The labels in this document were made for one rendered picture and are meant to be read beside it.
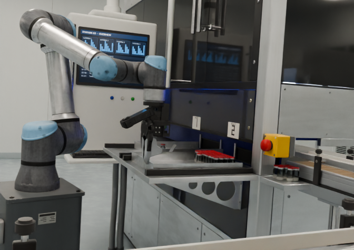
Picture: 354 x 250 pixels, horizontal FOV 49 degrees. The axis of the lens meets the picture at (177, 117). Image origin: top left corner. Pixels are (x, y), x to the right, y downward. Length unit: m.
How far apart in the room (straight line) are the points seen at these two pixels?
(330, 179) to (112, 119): 1.30
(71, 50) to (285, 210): 0.93
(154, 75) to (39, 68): 5.48
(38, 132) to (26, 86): 5.31
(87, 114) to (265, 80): 1.12
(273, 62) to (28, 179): 0.93
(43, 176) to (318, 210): 1.01
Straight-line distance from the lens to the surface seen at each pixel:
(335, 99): 1.58
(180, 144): 1.96
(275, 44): 1.41
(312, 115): 1.51
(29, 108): 6.71
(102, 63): 1.22
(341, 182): 1.27
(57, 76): 1.54
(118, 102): 2.21
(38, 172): 1.42
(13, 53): 6.72
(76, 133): 1.52
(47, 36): 1.40
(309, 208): 1.58
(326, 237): 0.59
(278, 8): 1.43
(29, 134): 1.41
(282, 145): 1.32
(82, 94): 2.17
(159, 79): 1.29
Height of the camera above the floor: 1.14
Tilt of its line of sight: 3 degrees down
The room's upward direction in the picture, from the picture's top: 3 degrees clockwise
